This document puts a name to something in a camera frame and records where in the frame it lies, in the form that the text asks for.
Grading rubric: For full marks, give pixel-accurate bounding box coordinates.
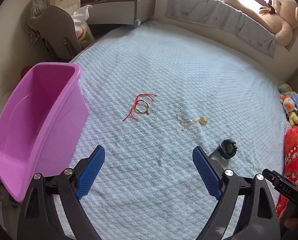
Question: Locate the blue printed pillow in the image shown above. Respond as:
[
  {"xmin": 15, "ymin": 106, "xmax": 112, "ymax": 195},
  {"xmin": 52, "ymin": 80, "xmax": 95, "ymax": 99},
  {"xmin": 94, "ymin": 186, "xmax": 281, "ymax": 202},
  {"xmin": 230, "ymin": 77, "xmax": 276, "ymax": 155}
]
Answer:
[{"xmin": 166, "ymin": 0, "xmax": 276, "ymax": 58}]

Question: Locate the white plastic bag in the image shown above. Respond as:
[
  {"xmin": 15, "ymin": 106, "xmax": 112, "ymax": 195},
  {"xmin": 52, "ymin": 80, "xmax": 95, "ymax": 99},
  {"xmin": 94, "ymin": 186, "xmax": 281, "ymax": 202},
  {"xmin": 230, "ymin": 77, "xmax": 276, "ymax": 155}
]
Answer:
[{"xmin": 73, "ymin": 5, "xmax": 96, "ymax": 43}]

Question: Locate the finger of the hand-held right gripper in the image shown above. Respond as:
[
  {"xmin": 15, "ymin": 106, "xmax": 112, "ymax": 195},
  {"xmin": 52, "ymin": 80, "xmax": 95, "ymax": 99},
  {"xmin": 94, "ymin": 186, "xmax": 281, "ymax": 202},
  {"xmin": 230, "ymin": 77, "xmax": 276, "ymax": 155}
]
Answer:
[{"xmin": 262, "ymin": 169, "xmax": 298, "ymax": 202}]

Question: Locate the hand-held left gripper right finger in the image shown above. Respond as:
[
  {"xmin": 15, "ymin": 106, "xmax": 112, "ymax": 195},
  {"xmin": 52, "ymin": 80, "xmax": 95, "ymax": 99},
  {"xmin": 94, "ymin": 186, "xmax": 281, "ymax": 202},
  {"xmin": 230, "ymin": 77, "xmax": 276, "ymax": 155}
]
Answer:
[{"xmin": 192, "ymin": 146, "xmax": 281, "ymax": 240}]

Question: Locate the yellow plush toy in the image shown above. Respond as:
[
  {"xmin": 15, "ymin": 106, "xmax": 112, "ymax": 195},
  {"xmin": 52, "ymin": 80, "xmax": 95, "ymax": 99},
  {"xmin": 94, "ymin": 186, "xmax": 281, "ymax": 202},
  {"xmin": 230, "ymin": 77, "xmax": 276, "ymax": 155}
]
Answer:
[{"xmin": 287, "ymin": 111, "xmax": 298, "ymax": 127}]

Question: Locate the red string bracelet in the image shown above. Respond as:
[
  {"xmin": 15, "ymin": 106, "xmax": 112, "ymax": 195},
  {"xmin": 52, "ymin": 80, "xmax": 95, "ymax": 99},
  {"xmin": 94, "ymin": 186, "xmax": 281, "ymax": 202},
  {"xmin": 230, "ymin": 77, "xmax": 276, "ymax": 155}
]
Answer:
[{"xmin": 122, "ymin": 93, "xmax": 157, "ymax": 122}]

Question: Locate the white plush toy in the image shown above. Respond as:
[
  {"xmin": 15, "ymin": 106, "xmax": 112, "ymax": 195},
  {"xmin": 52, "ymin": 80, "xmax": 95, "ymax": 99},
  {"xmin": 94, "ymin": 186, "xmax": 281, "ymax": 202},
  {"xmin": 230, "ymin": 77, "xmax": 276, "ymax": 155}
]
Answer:
[{"xmin": 280, "ymin": 94, "xmax": 298, "ymax": 113}]

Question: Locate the red floral cloth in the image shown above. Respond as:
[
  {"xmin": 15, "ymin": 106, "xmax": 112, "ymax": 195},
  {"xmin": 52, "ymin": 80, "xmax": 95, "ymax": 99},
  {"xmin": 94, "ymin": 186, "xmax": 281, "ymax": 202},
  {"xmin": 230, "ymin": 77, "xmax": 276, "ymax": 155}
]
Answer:
[{"xmin": 276, "ymin": 127, "xmax": 298, "ymax": 218}]

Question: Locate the purple plastic bin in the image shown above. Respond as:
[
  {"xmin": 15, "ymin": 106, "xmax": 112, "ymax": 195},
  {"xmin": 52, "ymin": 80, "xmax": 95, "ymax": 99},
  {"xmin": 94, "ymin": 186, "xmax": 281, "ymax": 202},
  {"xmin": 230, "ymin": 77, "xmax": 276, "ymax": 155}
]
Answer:
[{"xmin": 0, "ymin": 62, "xmax": 90, "ymax": 203}]

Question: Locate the light blue quilted blanket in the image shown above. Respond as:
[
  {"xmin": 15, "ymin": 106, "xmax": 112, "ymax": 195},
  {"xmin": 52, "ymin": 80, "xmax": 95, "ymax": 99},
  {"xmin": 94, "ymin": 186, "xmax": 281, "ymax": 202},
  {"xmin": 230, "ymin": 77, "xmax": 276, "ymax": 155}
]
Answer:
[{"xmin": 53, "ymin": 21, "xmax": 289, "ymax": 240}]

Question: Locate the silver chain yellow flower bracelet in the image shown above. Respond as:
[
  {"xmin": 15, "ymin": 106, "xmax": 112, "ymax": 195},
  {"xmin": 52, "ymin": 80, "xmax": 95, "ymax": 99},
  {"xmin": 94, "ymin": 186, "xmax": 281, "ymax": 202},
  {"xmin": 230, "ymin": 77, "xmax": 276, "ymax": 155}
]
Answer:
[{"xmin": 176, "ymin": 114, "xmax": 208, "ymax": 131}]

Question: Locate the black cord charm bracelet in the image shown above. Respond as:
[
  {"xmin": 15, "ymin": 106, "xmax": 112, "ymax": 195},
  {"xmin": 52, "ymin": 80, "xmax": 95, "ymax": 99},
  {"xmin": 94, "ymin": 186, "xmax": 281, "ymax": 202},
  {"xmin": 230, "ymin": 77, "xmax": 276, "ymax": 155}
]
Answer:
[{"xmin": 135, "ymin": 99, "xmax": 150, "ymax": 114}]

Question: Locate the beige teddy bear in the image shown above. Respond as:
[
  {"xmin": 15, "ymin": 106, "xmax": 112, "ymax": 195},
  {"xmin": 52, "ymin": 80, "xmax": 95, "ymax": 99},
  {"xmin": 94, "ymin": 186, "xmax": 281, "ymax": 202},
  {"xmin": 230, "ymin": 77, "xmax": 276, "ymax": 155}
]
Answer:
[{"xmin": 222, "ymin": 0, "xmax": 298, "ymax": 47}]

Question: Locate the person's right hand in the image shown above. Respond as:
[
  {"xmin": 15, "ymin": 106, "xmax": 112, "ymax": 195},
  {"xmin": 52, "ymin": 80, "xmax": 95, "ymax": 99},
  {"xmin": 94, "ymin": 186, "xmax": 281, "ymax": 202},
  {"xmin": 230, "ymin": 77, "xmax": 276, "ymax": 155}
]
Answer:
[{"xmin": 284, "ymin": 217, "xmax": 298, "ymax": 231}]

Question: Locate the green plush toy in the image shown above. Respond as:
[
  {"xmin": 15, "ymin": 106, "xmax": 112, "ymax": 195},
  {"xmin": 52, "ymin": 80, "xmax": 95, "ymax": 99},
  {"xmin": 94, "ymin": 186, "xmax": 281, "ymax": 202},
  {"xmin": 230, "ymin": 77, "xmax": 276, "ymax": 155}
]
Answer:
[{"xmin": 278, "ymin": 82, "xmax": 292, "ymax": 94}]

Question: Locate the grey chair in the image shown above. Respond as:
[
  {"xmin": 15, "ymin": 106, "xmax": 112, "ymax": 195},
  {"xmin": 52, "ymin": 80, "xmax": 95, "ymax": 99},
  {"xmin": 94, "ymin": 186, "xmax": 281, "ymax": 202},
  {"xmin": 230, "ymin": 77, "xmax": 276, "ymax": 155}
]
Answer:
[{"xmin": 23, "ymin": 0, "xmax": 82, "ymax": 61}]

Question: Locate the small red object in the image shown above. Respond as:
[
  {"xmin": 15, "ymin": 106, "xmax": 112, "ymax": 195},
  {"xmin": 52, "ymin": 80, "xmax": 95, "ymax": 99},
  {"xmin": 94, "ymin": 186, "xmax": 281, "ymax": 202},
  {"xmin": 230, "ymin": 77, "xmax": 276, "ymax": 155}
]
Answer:
[{"xmin": 20, "ymin": 66, "xmax": 32, "ymax": 80}]

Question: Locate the black watch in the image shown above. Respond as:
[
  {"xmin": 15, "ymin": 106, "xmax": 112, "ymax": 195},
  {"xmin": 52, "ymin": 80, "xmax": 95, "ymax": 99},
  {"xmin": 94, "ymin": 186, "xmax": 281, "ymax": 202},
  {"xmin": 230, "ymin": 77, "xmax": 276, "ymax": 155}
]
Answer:
[{"xmin": 210, "ymin": 139, "xmax": 237, "ymax": 160}]

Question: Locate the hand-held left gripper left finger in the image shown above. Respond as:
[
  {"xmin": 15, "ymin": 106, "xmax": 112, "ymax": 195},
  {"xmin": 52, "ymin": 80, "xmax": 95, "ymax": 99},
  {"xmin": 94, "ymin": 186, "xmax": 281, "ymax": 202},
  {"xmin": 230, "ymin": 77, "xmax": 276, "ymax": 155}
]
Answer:
[{"xmin": 17, "ymin": 145, "xmax": 106, "ymax": 240}]

